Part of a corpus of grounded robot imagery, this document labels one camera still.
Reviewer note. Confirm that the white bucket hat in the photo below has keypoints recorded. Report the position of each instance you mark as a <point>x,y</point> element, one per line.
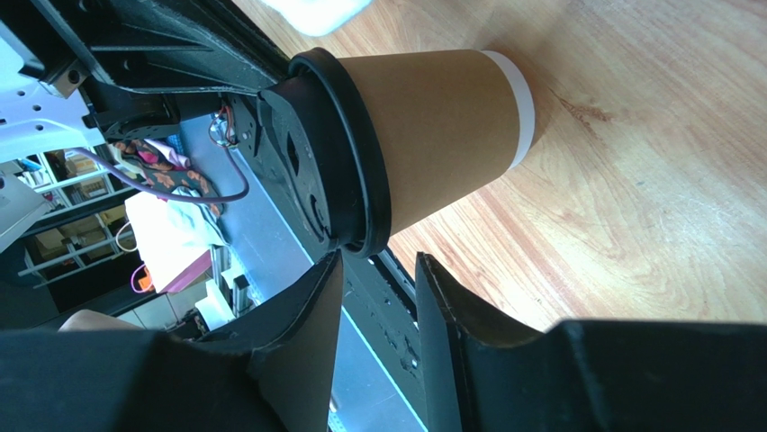
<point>317,18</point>

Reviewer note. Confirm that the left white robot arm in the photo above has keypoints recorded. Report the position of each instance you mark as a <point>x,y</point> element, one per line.
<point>84,73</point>

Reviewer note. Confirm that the black cup lid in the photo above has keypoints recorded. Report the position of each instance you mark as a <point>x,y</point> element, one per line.
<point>325,145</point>

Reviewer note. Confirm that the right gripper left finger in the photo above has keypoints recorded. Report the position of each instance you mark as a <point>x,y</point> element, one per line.
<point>114,380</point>

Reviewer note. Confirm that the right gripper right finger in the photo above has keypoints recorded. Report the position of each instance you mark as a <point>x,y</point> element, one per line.
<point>485,371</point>

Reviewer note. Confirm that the brown paper coffee cup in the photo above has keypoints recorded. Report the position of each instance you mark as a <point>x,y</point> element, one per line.
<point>448,123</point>

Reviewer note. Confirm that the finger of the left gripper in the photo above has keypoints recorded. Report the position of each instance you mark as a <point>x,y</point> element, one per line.
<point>167,47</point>

